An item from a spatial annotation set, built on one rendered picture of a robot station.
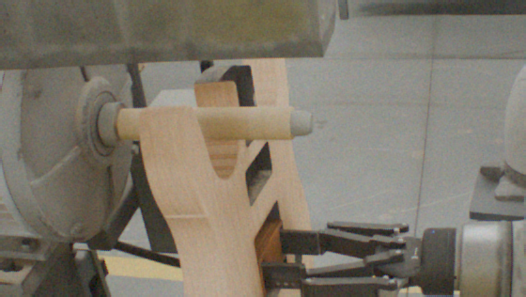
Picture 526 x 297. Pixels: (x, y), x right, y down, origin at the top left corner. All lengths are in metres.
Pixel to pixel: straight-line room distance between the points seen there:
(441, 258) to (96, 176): 0.37
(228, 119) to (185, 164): 0.11
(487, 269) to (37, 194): 0.45
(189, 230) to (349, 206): 2.12
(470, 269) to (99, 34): 0.44
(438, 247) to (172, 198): 0.29
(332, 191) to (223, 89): 2.16
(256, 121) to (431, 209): 2.07
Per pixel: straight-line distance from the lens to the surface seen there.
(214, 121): 0.72
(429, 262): 0.77
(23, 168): 0.70
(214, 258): 0.69
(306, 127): 0.70
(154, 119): 0.63
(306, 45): 0.50
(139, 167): 1.05
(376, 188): 2.87
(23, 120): 0.70
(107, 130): 0.76
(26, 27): 0.58
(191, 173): 0.63
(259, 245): 0.82
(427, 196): 2.81
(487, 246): 0.77
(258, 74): 0.89
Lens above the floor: 1.58
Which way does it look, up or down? 30 degrees down
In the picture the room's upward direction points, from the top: 9 degrees counter-clockwise
